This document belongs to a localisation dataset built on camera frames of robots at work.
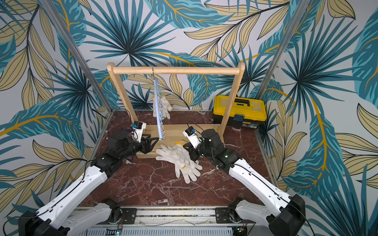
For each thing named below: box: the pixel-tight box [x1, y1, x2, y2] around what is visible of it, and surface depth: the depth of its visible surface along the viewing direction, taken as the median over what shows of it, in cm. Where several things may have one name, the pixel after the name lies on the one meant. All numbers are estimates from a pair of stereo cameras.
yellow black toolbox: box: [212, 94, 268, 130], surface depth 102 cm
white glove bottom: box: [174, 159, 203, 184], surface depth 90 cm
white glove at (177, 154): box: [155, 141, 192, 165], surface depth 91 cm
